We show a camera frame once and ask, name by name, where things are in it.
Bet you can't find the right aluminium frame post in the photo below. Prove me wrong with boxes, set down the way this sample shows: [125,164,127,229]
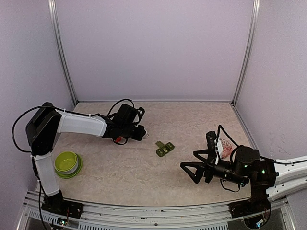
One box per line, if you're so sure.
[232,0,260,107]

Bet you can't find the green weekly pill organizer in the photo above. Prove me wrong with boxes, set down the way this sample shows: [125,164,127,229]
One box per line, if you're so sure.
[155,141,175,157]

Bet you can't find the green bowl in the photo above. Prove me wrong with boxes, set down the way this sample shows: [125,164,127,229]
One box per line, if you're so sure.
[54,151,77,172]

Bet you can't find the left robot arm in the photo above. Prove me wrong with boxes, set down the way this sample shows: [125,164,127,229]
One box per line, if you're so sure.
[25,103,147,213]

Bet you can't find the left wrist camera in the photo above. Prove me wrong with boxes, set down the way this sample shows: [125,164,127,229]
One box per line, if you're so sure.
[136,107,145,125]

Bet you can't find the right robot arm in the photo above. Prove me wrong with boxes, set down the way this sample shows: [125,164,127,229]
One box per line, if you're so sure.
[180,145,307,213]

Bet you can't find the aluminium frame post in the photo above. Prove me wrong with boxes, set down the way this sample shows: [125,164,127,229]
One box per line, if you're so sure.
[232,0,260,107]
[48,0,79,106]

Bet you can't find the left aluminium frame post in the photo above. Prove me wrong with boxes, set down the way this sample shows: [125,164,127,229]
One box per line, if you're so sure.
[48,0,79,106]

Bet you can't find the front aluminium rail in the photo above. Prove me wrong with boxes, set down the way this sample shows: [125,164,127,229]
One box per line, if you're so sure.
[15,191,298,230]

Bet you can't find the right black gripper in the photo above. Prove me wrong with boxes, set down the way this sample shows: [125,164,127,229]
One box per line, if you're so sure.
[181,149,248,186]

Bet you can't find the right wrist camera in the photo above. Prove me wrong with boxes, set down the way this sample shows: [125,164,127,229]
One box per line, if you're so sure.
[206,131,223,165]

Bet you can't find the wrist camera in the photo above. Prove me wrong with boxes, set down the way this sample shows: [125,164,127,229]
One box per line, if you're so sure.
[136,107,145,125]
[206,131,223,165]

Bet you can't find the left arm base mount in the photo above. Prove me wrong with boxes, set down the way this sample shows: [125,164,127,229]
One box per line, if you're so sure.
[41,199,83,219]

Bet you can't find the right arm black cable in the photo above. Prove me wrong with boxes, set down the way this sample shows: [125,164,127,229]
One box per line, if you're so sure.
[217,124,243,149]

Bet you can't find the green plate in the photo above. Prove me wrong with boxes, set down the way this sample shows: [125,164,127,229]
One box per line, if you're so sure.
[54,155,83,179]

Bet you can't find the red patterned oval tin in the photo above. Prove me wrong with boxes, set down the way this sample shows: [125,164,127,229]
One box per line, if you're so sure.
[218,138,233,159]

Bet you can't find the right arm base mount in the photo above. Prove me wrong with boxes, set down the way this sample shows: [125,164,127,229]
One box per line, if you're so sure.
[228,199,271,218]

